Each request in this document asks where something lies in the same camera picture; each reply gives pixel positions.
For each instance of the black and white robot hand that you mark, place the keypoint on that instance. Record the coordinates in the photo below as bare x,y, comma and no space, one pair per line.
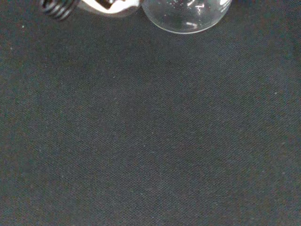
103,10

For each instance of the black bench cloth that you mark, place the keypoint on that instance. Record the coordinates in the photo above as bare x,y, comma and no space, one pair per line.
150,131

